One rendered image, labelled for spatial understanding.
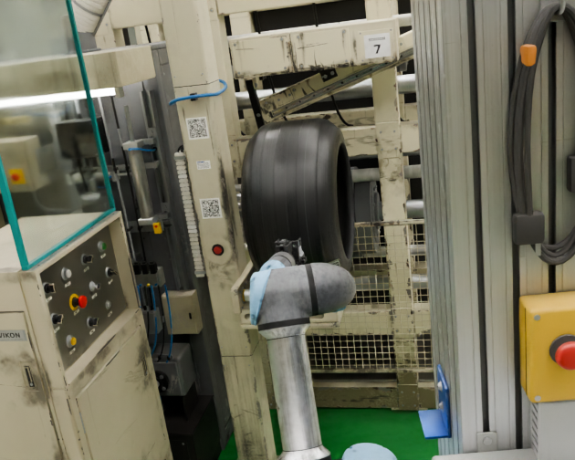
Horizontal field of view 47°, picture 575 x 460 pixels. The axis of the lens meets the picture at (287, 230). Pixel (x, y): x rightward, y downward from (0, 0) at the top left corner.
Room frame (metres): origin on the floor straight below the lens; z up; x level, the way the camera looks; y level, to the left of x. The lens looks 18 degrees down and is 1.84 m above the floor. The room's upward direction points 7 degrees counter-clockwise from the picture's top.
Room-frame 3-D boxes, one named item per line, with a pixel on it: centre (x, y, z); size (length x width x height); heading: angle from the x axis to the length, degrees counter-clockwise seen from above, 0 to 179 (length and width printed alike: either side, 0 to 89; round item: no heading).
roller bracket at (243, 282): (2.36, 0.17, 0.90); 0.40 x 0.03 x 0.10; 166
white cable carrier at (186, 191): (2.35, 0.34, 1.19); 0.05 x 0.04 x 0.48; 166
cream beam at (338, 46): (2.57, -0.20, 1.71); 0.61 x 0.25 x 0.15; 76
